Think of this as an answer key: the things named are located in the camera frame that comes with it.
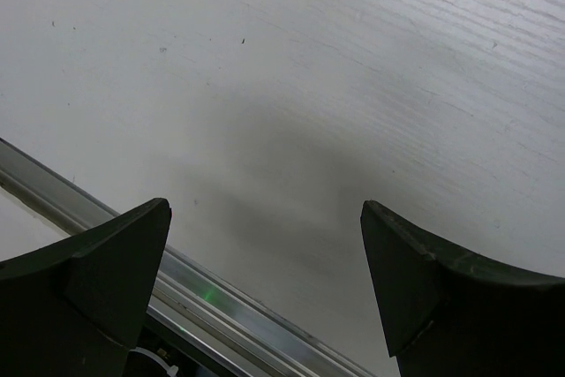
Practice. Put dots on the aluminium front table rail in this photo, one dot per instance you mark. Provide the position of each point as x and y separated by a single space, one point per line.
190 304

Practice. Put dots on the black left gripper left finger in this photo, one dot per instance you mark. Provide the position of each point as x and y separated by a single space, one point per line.
77 307

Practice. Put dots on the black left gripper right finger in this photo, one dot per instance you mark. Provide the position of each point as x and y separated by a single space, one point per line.
448 311

